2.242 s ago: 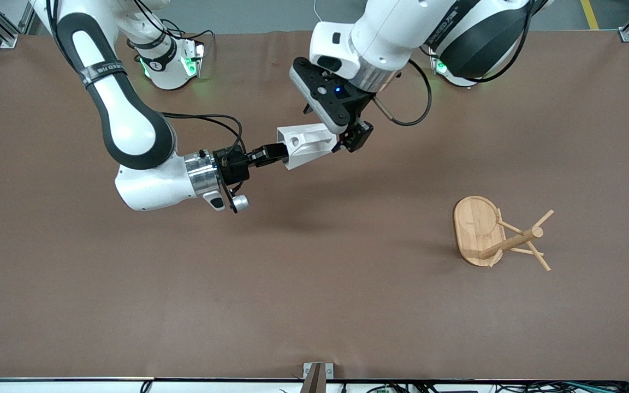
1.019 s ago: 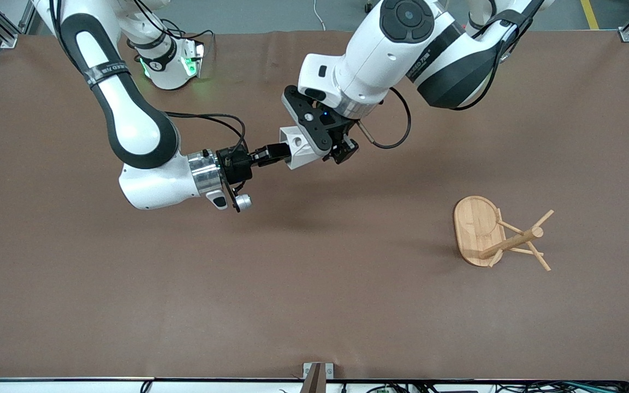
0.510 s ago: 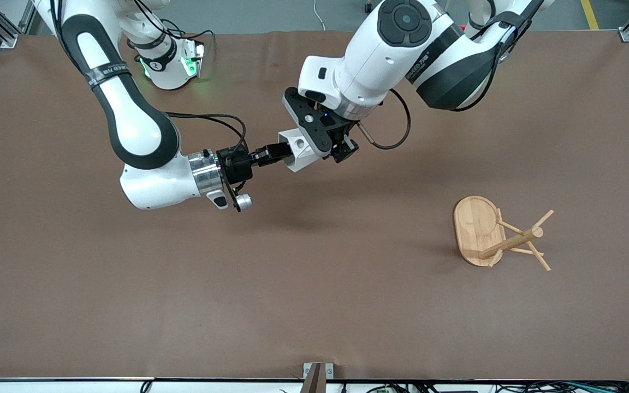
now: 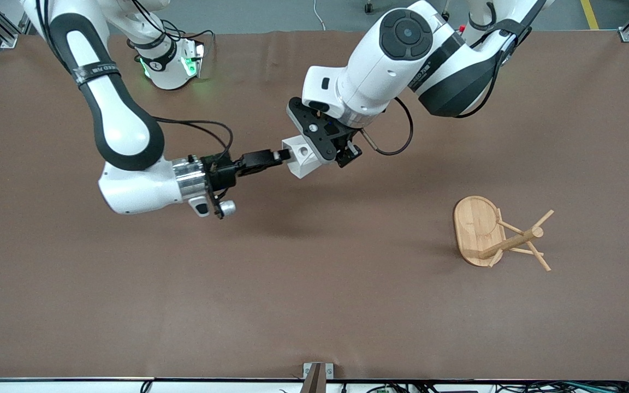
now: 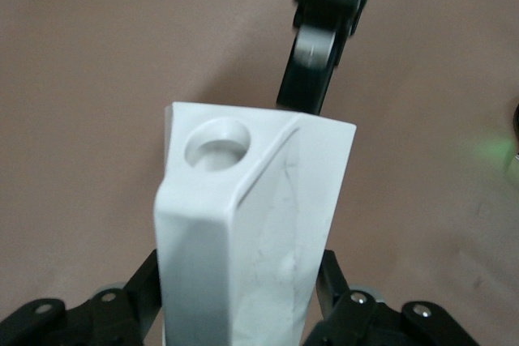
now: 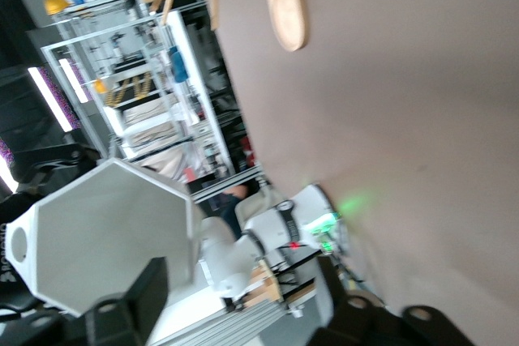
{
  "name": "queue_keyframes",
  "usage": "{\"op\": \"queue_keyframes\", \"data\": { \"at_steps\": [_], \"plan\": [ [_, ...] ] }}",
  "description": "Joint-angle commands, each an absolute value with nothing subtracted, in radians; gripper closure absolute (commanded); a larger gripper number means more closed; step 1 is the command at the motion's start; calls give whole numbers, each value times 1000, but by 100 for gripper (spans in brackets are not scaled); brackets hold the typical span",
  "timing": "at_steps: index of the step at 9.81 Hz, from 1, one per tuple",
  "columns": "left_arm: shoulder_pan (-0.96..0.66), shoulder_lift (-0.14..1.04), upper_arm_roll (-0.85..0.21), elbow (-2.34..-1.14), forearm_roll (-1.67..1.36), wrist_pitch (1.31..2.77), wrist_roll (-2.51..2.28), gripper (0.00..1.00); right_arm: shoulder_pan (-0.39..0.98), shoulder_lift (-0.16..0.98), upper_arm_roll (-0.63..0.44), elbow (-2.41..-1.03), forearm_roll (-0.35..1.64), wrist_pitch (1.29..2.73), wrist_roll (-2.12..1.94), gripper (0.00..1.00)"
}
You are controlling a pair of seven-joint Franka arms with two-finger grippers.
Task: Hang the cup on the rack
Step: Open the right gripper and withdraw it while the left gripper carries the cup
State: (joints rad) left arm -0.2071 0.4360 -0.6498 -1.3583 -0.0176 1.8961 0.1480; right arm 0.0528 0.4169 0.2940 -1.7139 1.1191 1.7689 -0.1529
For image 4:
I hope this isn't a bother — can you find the brown table cover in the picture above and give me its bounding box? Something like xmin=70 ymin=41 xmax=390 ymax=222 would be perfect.
xmin=0 ymin=30 xmax=629 ymax=381

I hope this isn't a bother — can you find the black and green cable bundle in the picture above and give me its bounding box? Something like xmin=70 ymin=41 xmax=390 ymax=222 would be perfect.
xmin=366 ymin=380 xmax=629 ymax=393

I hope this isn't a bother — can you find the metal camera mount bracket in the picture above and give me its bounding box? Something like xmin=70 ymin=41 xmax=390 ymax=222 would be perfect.
xmin=302 ymin=362 xmax=335 ymax=393

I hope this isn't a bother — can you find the wooden cup rack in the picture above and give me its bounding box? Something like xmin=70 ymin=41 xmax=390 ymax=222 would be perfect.
xmin=453 ymin=195 xmax=555 ymax=272

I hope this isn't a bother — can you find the black right base cable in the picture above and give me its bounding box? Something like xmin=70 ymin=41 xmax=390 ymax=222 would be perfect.
xmin=159 ymin=21 xmax=216 ymax=61

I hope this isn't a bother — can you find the white faceted cup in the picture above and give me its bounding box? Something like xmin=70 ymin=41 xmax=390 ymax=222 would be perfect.
xmin=282 ymin=135 xmax=322 ymax=180

